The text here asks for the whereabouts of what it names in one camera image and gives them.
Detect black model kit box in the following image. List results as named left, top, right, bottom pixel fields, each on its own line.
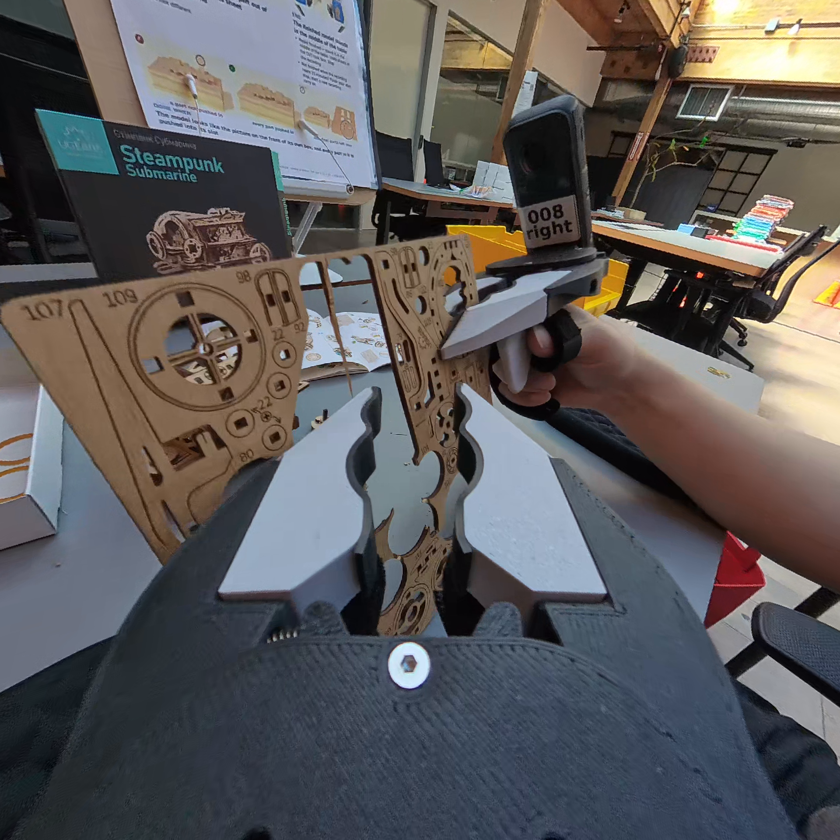
left=35, top=108, right=294, bottom=284

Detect person's right hand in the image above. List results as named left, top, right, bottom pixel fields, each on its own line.
left=508, top=307, right=636, bottom=414

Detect person's right forearm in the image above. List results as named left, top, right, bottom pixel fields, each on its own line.
left=626, top=328, right=840, bottom=546

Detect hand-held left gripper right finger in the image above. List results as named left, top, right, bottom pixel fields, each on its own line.
left=453, top=382, right=609, bottom=608

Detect silver air duct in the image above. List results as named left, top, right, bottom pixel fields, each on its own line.
left=676, top=92, right=840, bottom=144

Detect long wooden desk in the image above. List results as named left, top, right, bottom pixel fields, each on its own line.
left=591, top=218, right=791, bottom=280

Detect stack of colourful packets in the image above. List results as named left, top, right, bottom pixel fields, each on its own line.
left=730, top=192, right=796, bottom=245

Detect wooden submarine model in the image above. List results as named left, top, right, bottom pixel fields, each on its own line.
left=157, top=318, right=227, bottom=473

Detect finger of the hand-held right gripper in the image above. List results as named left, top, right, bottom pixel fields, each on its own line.
left=445, top=271, right=551, bottom=317
left=440, top=270, right=574, bottom=360

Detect red plastic bin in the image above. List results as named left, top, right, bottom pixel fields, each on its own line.
left=704, top=530, right=767, bottom=630

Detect laser-cut plywood parts sheet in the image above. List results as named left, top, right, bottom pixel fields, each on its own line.
left=0, top=235, right=493, bottom=636

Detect white paper notice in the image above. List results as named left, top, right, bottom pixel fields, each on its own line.
left=511, top=69, right=540, bottom=118

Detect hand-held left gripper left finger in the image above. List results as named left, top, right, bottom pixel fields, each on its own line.
left=217, top=386, right=385, bottom=634

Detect tan rubber bands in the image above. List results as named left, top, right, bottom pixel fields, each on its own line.
left=0, top=433, right=34, bottom=506

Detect assembly instruction booklet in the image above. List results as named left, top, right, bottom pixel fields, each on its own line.
left=298, top=310, right=396, bottom=383

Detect black office chair armrest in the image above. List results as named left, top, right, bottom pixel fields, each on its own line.
left=750, top=602, right=840, bottom=704

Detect stack of white boxes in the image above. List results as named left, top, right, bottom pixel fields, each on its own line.
left=471, top=159, right=517, bottom=199

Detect yellow plastic bin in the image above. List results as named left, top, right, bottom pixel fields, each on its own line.
left=446, top=225, right=631, bottom=317

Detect instruction poster board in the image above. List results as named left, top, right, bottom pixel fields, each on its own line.
left=62, top=0, right=383, bottom=201

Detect black office chairs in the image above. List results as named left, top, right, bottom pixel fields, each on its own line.
left=722, top=225, right=829, bottom=371

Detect wall air vent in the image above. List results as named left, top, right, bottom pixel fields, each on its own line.
left=676, top=84, right=734, bottom=123

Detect white cardboard box tray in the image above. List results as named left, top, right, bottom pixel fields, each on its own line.
left=0, top=382, right=65, bottom=552

